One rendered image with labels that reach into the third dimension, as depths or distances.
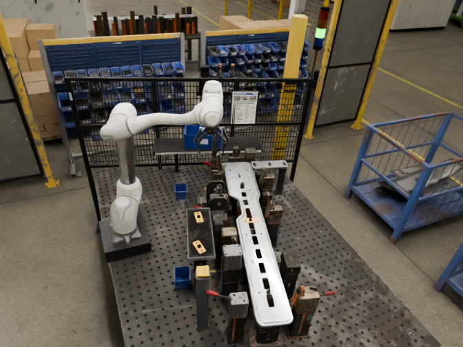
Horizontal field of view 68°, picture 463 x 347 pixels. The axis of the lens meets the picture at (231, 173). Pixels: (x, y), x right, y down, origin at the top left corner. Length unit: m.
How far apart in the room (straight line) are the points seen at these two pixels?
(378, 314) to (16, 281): 2.81
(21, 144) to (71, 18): 4.86
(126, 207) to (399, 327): 1.77
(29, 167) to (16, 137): 0.39
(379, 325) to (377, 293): 0.22
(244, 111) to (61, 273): 2.10
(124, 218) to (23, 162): 2.20
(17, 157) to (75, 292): 1.69
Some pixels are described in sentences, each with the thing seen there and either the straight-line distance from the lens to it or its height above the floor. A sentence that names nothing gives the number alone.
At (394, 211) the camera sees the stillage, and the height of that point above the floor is 0.16.
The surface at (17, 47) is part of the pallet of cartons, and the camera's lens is 6.14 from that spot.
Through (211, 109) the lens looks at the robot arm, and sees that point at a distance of 1.62.
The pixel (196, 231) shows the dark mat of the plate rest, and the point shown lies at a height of 1.16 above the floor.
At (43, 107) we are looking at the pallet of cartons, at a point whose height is 0.55.
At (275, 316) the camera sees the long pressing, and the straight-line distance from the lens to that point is 1.82.
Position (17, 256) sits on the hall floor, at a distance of 3.72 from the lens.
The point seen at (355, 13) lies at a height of 1.71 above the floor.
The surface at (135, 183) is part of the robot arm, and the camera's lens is 2.39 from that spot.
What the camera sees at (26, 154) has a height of 0.43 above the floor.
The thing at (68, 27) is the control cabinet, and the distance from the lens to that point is 8.64.
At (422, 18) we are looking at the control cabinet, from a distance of 13.62.
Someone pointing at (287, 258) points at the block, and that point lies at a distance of 2.01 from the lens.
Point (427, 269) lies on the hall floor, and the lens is 3.83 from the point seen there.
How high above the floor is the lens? 2.53
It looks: 36 degrees down
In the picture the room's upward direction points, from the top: 4 degrees clockwise
